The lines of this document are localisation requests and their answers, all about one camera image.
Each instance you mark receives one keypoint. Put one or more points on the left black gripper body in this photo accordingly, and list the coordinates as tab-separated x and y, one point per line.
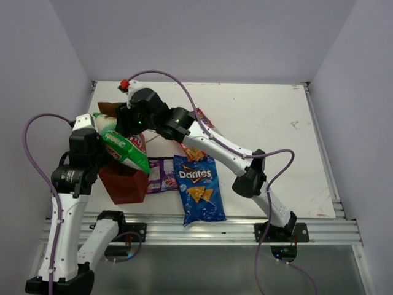
99	156

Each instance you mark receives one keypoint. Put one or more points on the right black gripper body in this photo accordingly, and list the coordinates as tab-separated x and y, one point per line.
135	124

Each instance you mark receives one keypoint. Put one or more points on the green Chuba cassava chips bag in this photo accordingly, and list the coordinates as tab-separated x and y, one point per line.
129	151

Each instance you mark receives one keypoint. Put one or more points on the red brown paper bag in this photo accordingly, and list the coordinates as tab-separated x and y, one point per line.
123	184

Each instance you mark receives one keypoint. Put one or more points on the purple snack packet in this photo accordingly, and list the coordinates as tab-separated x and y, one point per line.
162	176

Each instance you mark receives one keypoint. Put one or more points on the blue Doritos chips bag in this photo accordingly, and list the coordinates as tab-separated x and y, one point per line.
198	185

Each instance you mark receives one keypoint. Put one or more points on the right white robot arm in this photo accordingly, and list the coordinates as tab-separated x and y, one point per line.
186	127

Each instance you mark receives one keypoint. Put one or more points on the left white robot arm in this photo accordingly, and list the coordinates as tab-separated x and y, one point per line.
68	268

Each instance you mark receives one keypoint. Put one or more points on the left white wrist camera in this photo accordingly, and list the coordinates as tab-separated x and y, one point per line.
84	121

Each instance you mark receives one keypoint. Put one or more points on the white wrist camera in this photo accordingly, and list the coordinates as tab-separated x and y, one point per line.
84	121
129	87

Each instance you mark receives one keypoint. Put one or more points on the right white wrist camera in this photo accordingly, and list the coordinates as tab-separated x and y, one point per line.
129	87

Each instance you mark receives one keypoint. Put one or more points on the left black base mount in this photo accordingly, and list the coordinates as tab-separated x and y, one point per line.
134	232

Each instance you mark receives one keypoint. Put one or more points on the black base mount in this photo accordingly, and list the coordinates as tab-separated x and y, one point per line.
134	232
277	235

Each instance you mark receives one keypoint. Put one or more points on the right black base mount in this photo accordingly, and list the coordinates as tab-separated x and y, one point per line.
277	235

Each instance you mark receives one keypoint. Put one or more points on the aluminium frame rail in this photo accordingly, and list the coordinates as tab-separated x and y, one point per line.
169	230

